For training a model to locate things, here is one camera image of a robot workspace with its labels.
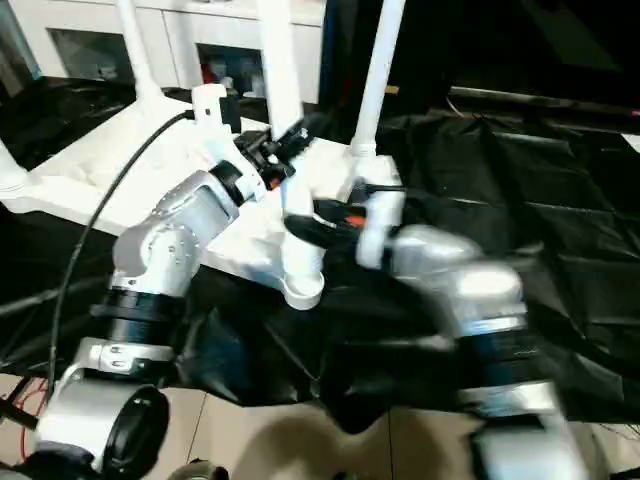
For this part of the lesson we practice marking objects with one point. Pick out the black plastic mat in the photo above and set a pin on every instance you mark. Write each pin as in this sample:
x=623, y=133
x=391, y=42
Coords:
x=560, y=200

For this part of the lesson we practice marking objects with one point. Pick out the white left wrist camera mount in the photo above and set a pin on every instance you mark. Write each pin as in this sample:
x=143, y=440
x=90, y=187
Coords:
x=210, y=110

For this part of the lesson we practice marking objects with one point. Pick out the white plastic table leg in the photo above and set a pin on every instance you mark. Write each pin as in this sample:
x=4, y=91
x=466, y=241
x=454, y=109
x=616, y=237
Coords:
x=12, y=170
x=378, y=70
x=280, y=60
x=135, y=50

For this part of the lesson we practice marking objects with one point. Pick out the white glass-door cabinet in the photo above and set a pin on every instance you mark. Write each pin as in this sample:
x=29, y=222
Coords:
x=170, y=30

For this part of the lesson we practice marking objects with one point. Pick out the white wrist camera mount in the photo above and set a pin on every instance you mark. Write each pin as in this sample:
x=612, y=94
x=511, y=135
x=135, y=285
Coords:
x=380, y=215
x=210, y=110

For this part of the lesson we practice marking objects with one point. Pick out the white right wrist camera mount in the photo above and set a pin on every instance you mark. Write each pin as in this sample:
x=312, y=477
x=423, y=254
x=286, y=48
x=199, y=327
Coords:
x=380, y=215

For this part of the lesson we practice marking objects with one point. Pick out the small yellow label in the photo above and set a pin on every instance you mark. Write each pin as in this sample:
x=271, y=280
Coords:
x=390, y=92

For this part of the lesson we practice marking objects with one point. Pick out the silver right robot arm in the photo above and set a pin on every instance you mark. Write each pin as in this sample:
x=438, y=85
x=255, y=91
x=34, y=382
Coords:
x=470, y=290

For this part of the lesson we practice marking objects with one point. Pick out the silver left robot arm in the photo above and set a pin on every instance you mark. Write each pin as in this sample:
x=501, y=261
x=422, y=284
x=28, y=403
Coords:
x=170, y=240

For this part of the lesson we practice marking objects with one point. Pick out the red bottle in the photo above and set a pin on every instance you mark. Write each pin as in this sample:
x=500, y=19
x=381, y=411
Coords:
x=210, y=76

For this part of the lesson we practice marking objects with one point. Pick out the white plastic table top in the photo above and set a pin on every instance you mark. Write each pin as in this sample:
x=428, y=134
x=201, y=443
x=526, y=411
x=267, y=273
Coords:
x=120, y=170

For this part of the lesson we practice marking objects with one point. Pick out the dark metal rail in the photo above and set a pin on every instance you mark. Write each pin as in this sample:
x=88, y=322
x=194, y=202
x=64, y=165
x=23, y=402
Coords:
x=545, y=100

